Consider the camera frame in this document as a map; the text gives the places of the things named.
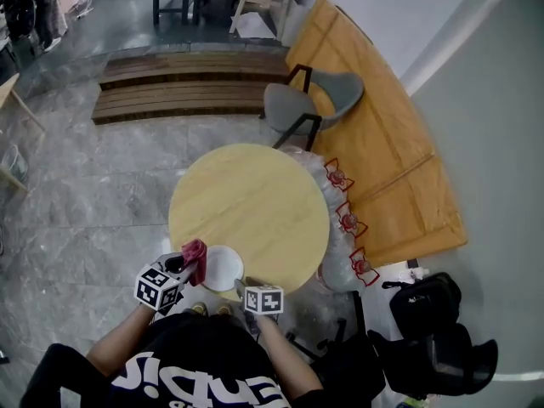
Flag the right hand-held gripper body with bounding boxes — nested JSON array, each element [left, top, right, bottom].
[[242, 285, 286, 336]]

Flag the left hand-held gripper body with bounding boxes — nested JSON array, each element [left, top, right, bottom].
[[134, 255, 185, 314]]

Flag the pink cloth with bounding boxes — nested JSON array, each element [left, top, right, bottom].
[[180, 238, 210, 288]]

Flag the white round plate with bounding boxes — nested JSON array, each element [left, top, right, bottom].
[[200, 244, 246, 293]]

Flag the person's right forearm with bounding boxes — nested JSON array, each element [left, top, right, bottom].
[[254, 312, 325, 400]]

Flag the person's left forearm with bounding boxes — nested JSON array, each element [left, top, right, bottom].
[[86, 303, 161, 376]]

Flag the person's black printed T-shirt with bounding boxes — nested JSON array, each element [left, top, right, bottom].
[[19, 312, 329, 408]]

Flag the round wooden table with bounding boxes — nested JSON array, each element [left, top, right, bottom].
[[167, 143, 332, 303]]

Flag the brown wooden step platform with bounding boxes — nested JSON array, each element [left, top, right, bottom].
[[90, 49, 292, 127]]

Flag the black backpack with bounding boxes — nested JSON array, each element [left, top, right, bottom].
[[381, 271, 463, 342]]

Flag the grey shell chair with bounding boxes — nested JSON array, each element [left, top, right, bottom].
[[258, 63, 366, 152]]

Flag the orange wrapped flat panel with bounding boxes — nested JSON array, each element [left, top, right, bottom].
[[285, 0, 469, 269]]

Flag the black mesh office chair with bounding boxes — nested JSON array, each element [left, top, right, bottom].
[[286, 289, 500, 408]]

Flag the rectangular light wooden table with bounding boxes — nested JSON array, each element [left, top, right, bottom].
[[0, 72, 47, 197]]

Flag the white sheet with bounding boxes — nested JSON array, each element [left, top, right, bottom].
[[233, 11, 282, 40]]

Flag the clear water jug red handle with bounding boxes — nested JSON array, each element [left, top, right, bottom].
[[322, 199, 370, 251]]

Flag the white wire wastebasket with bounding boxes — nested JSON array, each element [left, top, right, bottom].
[[1, 144, 31, 183]]

